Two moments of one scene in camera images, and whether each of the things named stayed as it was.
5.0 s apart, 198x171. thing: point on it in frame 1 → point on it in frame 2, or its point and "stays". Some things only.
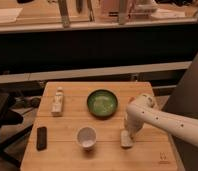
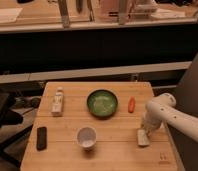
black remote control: [41, 138] stays
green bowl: [102, 104] stays
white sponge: [125, 139] → [142, 137]
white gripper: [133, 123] → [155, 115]
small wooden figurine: [58, 102] stays
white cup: [86, 137] stays
